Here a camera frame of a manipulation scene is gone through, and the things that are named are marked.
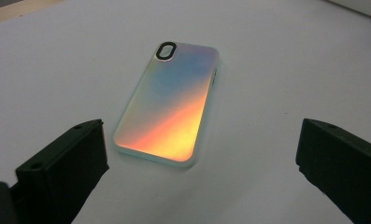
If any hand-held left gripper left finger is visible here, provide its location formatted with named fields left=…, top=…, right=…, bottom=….
left=15, top=119, right=110, bottom=224

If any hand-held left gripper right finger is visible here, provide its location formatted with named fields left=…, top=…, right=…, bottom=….
left=295, top=118, right=371, bottom=224

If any white board table cover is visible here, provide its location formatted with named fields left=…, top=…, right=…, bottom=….
left=0, top=0, right=371, bottom=224

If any iridescent phone case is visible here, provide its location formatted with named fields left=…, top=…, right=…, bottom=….
left=111, top=41, right=221, bottom=170

